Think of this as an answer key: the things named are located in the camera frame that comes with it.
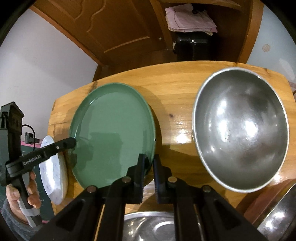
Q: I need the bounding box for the white floral plate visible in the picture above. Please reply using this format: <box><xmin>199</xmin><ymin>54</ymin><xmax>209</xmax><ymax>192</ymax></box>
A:
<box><xmin>39</xmin><ymin>136</ymin><xmax>68</xmax><ymax>205</ymax></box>

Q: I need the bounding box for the green ceramic plate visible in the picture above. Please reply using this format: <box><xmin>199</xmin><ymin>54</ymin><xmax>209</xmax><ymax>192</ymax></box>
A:
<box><xmin>69</xmin><ymin>83</ymin><xmax>156</xmax><ymax>188</ymax></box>

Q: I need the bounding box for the grey sleeve left forearm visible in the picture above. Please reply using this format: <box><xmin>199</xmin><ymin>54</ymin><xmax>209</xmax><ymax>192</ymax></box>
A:
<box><xmin>1</xmin><ymin>199</ymin><xmax>45</xmax><ymax>240</ymax></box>

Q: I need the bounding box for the person's left hand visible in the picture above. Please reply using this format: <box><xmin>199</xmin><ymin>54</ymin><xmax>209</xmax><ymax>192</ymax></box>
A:
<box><xmin>6</xmin><ymin>171</ymin><xmax>42</xmax><ymax>227</ymax></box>

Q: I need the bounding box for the steel bowl near edge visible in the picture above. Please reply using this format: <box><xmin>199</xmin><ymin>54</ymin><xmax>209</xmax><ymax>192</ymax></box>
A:
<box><xmin>122</xmin><ymin>211</ymin><xmax>176</xmax><ymax>241</ymax></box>

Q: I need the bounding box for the large steel bowl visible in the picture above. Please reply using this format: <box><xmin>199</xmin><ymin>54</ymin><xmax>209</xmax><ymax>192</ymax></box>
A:
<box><xmin>192</xmin><ymin>67</ymin><xmax>290</xmax><ymax>193</ymax></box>

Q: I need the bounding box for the brown wooden door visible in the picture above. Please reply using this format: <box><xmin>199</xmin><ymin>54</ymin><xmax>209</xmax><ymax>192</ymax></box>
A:
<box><xmin>30</xmin><ymin>1</ymin><xmax>172</xmax><ymax>66</ymax></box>

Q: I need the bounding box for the black storage box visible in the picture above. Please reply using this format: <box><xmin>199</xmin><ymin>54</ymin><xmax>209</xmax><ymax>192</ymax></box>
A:
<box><xmin>173</xmin><ymin>32</ymin><xmax>223</xmax><ymax>61</ymax></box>

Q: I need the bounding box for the folded pink cloth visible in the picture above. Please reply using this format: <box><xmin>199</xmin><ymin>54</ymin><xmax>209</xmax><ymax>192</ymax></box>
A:
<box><xmin>165</xmin><ymin>4</ymin><xmax>218</xmax><ymax>36</ymax></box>

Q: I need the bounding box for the black cable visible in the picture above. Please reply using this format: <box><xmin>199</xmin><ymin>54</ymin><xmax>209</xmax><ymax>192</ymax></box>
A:
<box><xmin>21</xmin><ymin>124</ymin><xmax>40</xmax><ymax>151</ymax></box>

